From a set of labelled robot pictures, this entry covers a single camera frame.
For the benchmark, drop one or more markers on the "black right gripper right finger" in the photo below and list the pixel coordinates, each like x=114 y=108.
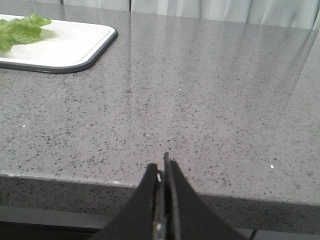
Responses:
x=187 y=216

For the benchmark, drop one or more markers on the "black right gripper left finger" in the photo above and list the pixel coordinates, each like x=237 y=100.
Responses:
x=143 y=217

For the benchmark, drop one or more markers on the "white cutting board grey rim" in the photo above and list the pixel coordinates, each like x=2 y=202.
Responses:
x=63 y=47

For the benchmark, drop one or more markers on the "green lettuce leaf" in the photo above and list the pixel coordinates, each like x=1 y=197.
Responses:
x=21 y=31

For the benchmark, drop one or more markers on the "white curtain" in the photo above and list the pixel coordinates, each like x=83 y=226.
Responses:
x=303 y=14

